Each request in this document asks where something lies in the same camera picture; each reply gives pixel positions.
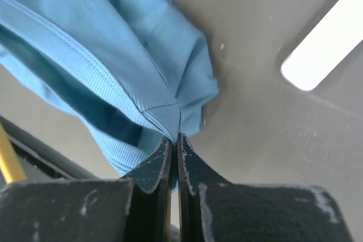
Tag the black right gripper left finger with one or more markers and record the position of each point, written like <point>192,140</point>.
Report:
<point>134,208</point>

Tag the blue tank top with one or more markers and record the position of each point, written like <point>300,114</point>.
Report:
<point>133,71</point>

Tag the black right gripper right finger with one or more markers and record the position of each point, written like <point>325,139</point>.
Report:
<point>214,209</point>

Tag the yellow clothes hanger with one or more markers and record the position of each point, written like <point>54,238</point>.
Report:
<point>11,168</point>

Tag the white clothes rack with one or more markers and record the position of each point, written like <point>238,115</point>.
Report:
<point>326,45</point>

